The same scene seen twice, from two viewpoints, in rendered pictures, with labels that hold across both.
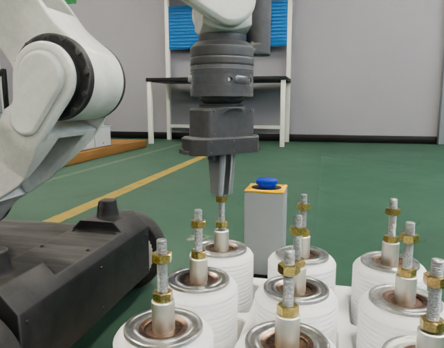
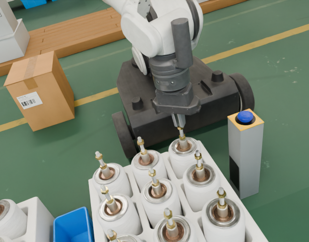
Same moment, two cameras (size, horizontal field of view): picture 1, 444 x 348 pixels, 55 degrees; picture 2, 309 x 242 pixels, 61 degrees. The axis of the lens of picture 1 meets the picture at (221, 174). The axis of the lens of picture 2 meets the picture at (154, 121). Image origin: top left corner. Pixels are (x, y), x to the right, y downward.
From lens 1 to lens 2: 69 cm
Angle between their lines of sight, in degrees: 68
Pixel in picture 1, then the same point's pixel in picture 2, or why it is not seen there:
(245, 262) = (181, 160)
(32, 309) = (140, 127)
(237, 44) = (157, 65)
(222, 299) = (140, 174)
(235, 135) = (174, 105)
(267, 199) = (234, 128)
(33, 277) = (145, 114)
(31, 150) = not seen: hidden behind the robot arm
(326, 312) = (150, 208)
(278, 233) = (239, 148)
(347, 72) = not seen: outside the picture
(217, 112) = (160, 93)
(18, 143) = not seen: hidden behind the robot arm
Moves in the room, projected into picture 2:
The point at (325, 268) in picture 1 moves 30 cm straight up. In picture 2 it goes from (194, 190) to (178, 89)
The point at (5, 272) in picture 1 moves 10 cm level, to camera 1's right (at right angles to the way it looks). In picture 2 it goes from (137, 109) to (149, 121)
